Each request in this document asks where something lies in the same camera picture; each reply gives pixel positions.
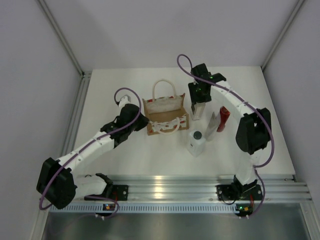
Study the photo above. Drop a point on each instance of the left aluminium frame post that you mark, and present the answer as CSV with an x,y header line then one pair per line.
x,y
82,86

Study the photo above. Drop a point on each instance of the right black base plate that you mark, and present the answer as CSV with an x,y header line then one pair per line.
x,y
233,192

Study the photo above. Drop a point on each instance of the clear plastic pouch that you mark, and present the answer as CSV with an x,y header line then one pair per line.
x,y
212,127

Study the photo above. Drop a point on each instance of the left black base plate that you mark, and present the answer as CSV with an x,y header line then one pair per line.
x,y
112,192

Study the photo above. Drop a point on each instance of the white bottle grey cap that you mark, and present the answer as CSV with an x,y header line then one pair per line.
x,y
195,143

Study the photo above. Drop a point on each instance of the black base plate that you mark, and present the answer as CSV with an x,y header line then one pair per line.
x,y
112,192
233,192

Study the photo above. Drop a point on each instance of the perforated cable duct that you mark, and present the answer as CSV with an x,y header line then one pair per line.
x,y
108,208

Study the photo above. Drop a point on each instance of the aluminium mounting rail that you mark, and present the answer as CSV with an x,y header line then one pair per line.
x,y
161,188

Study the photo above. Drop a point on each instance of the burlap watermelon print bag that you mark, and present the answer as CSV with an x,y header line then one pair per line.
x,y
166,114

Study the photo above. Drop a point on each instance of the right aluminium frame post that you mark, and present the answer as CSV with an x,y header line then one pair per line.
x,y
283,32

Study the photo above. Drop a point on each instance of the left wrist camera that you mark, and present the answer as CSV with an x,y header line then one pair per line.
x,y
126,99

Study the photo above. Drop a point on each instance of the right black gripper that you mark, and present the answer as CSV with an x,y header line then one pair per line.
x,y
194,98

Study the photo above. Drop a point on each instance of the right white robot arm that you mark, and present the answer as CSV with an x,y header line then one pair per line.
x,y
254,132

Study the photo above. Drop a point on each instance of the aluminium frame post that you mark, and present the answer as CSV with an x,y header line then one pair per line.
x,y
82,86
283,32

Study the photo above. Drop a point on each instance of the red bottle red cap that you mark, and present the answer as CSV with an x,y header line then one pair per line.
x,y
224,116

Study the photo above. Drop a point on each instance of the clear bottle grey cap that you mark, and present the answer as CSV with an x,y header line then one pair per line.
x,y
197,110

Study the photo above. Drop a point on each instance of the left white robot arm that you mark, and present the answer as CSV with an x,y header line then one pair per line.
x,y
58,181

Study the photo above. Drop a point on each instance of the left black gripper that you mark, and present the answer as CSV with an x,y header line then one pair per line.
x,y
144,121

